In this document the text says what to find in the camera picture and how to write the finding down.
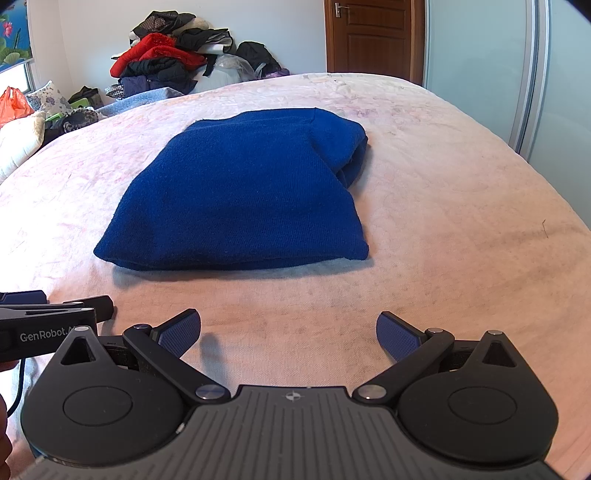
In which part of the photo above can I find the orange plastic bag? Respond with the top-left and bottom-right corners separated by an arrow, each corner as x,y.
0,87 -> 36,128

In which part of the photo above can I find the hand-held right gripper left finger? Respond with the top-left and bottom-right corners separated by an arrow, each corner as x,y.
59,309 -> 230,407

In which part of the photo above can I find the light blue blanket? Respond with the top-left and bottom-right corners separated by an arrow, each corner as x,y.
95,86 -> 186,119

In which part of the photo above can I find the lotus flower window blind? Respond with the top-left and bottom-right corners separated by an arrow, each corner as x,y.
0,0 -> 34,73

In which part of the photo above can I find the white quilted duvet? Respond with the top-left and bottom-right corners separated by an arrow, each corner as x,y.
0,111 -> 48,184

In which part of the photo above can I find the black cable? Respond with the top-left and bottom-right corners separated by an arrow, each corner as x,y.
6,359 -> 25,415

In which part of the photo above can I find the pink bed blanket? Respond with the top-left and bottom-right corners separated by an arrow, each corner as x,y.
0,71 -> 591,480

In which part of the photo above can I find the clear plastic bag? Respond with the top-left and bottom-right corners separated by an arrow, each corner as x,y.
213,54 -> 258,85

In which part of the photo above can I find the person's left hand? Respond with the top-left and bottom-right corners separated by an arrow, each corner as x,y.
0,392 -> 13,472

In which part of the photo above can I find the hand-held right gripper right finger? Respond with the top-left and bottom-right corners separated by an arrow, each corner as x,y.
352,311 -> 519,408

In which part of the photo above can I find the floral pillow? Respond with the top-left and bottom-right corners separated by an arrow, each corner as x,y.
25,80 -> 75,121

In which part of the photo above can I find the black and green bag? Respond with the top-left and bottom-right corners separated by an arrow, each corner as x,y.
68,86 -> 103,110

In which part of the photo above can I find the frosted sliding wardrobe door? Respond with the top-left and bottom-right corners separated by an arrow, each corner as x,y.
424,0 -> 591,197

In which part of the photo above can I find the brown wooden door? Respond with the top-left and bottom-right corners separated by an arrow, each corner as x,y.
323,0 -> 426,87

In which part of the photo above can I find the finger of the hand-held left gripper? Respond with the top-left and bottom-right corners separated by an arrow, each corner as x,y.
0,290 -> 49,306
62,295 -> 115,322

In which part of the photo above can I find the blue beaded sweater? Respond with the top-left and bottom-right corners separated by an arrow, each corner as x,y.
93,107 -> 370,271

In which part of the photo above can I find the pile of clothes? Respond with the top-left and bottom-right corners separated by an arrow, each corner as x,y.
110,10 -> 236,95

